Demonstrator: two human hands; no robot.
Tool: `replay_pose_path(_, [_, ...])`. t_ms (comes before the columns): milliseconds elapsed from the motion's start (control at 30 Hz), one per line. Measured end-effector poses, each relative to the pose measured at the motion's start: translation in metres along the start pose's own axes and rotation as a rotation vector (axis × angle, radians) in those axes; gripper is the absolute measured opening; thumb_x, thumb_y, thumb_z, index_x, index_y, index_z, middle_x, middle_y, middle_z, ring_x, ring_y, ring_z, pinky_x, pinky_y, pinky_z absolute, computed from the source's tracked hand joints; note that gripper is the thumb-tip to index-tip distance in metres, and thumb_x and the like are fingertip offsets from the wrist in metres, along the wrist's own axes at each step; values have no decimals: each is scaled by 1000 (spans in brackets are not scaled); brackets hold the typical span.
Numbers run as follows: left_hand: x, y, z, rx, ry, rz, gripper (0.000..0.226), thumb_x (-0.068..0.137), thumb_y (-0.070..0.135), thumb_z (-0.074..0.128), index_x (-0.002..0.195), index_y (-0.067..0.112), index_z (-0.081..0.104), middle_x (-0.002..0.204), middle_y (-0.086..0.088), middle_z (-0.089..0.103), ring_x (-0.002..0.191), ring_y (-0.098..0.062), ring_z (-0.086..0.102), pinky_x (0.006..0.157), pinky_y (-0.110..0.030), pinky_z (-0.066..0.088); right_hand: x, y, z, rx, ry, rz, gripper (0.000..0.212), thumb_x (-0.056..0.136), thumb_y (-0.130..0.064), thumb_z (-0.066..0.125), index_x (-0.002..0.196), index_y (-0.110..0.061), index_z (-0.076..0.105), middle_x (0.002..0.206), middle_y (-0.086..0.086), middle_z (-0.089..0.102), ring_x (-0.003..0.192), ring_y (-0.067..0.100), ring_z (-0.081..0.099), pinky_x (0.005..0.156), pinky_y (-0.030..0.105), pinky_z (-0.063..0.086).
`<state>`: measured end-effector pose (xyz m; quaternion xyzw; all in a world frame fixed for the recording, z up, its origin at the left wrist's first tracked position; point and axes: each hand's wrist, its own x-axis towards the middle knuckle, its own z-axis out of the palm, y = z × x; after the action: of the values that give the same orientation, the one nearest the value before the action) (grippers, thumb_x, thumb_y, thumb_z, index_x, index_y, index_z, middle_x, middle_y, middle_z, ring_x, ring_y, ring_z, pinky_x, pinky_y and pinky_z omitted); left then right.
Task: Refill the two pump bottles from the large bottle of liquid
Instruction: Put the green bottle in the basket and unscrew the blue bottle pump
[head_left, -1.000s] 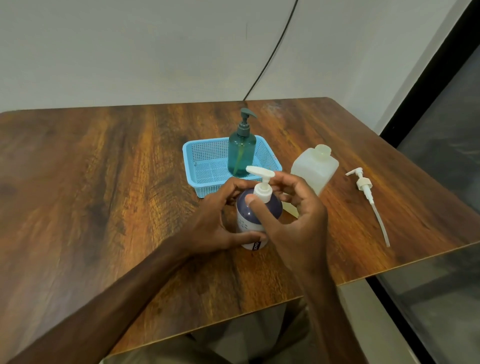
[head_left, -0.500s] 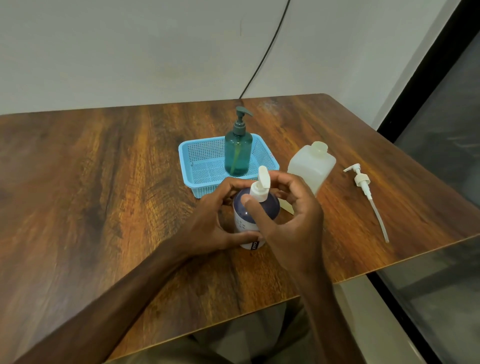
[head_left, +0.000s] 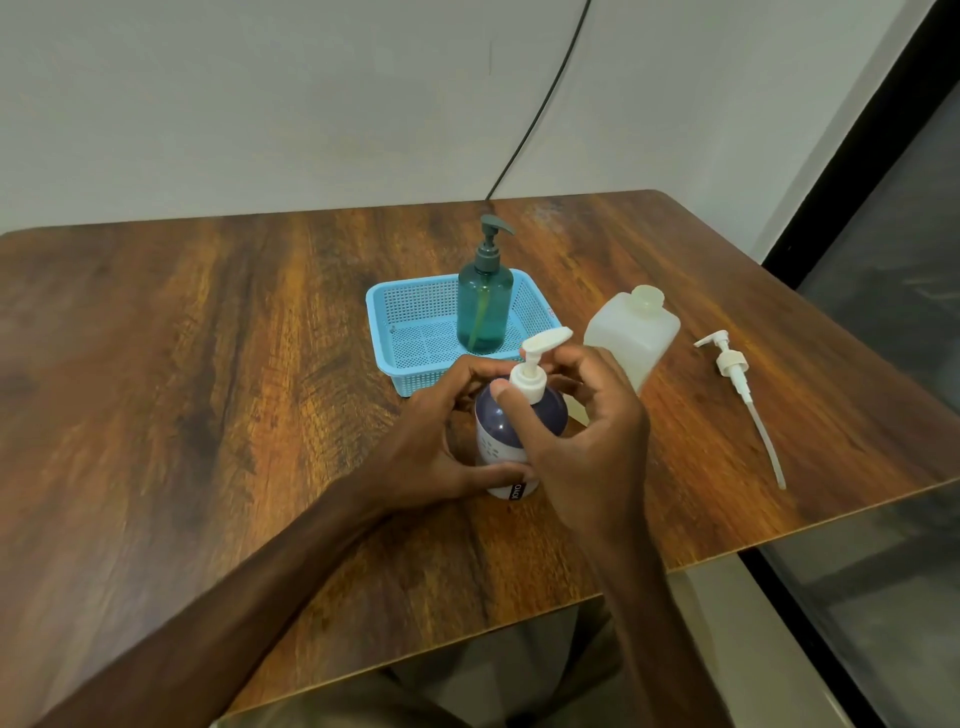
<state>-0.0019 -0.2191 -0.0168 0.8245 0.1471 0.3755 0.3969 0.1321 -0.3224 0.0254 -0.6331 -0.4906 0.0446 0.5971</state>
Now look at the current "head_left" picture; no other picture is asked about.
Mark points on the dark green pump head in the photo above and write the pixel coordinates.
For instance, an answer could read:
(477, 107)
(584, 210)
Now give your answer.
(487, 251)

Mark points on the small purple and white bottle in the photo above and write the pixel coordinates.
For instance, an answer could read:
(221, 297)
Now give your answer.
(495, 435)

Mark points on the person's left hand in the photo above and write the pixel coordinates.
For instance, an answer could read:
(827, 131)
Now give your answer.
(420, 450)

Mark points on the short white pump head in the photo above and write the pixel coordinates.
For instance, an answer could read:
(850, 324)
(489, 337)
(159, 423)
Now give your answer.
(531, 375)

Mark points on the person's beige trousers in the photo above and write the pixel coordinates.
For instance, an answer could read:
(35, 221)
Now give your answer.
(465, 690)

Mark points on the large translucent bottle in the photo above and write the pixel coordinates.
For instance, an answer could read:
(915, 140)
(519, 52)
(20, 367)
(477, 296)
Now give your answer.
(634, 337)

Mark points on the person's left forearm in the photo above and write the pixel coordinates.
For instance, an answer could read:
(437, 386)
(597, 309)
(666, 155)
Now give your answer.
(210, 615)

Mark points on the blue plastic basket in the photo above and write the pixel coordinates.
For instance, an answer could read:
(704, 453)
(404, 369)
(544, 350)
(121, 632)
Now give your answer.
(412, 330)

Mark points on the person's right hand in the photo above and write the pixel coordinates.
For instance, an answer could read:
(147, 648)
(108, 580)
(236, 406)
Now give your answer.
(592, 450)

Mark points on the small dark green bottle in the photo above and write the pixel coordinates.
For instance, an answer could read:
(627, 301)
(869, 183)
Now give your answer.
(484, 315)

